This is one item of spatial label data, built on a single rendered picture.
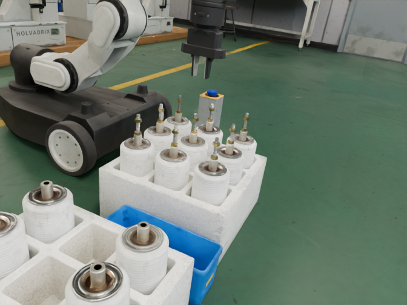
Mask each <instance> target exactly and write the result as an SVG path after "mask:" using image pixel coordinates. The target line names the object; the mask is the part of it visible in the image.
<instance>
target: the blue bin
mask: <svg viewBox="0 0 407 305"><path fill-rule="evenodd" d="M105 219H107V220H109V221H112V222H113V223H116V224H118V225H121V226H123V227H125V228H128V227H130V226H132V225H135V224H138V223H139V222H142V221H145V222H147V223H149V224H151V225H155V226H157V227H158V228H160V229H162V230H163V231H164V232H165V233H166V235H167V237H168V240H169V245H168V247H169V248H172V249H174V250H177V251H179V252H181V253H183V254H185V255H188V256H190V257H193V258H194V266H193V274H192V279H191V288H190V296H189V302H188V304H189V305H200V304H201V302H202V301H203V299H204V298H205V296H206V294H207V293H208V291H209V290H210V288H211V286H212V285H213V281H214V277H215V274H216V269H217V264H218V261H219V257H220V255H221V254H222V250H223V247H222V245H221V244H219V243H217V242H215V241H213V240H210V239H208V238H205V237H203V236H201V235H198V234H196V233H194V232H191V231H189V230H187V229H184V228H182V227H180V226H177V225H175V224H172V223H170V222H168V221H165V220H163V219H161V218H159V217H156V216H154V215H151V214H149V213H147V212H144V211H141V210H140V209H137V208H135V207H132V206H130V205H123V206H121V207H120V208H118V209H117V210H116V211H114V212H113V213H112V214H110V215H109V216H108V217H107V218H105Z"/></svg>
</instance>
